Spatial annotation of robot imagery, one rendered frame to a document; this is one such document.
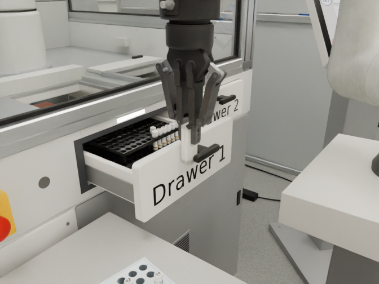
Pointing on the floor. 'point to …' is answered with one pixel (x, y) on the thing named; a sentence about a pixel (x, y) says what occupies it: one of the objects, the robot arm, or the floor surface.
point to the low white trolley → (113, 257)
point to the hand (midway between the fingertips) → (189, 142)
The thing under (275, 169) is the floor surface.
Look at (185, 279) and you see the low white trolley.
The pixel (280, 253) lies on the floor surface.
